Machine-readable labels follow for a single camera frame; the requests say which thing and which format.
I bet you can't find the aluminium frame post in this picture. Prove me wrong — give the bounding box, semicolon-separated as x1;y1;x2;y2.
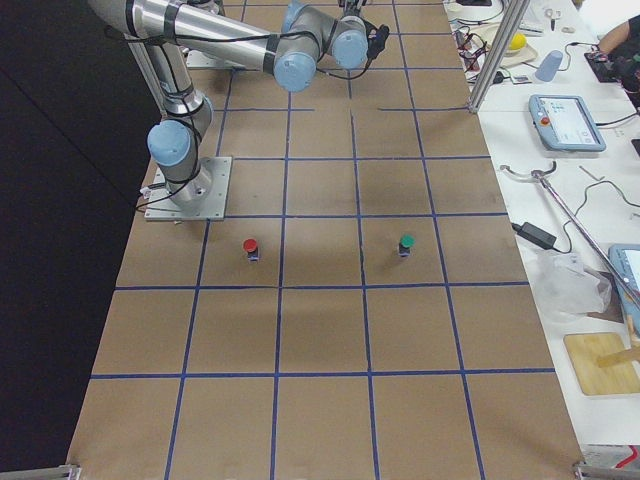
467;0;530;114

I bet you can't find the beige square tray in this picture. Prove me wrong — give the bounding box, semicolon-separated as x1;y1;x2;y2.
476;25;538;67

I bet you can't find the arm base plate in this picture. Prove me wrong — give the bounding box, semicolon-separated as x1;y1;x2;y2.
143;157;233;221

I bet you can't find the clear plastic bag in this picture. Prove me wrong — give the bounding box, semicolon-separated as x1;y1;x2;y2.
533;251;612;315

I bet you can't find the yellow lemon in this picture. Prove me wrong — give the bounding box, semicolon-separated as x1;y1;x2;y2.
507;33;527;53

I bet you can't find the blue teach pendant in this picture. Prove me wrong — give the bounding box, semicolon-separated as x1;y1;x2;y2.
608;244;639;330
528;94;606;153

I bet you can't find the translucent blue cup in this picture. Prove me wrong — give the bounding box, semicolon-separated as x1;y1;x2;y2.
534;50;564;83

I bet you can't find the wooden cutting board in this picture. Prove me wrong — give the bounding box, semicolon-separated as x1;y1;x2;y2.
563;332;639;396

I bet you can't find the red push button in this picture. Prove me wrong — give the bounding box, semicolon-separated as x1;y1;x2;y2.
242;238;260;262

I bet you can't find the black power adapter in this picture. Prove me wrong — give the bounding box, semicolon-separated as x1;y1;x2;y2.
512;222;556;250

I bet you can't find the metal reaching cane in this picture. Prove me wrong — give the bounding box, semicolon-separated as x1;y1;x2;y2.
499;161;639;307

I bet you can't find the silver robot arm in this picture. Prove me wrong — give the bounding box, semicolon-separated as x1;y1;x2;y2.
89;0;389;221

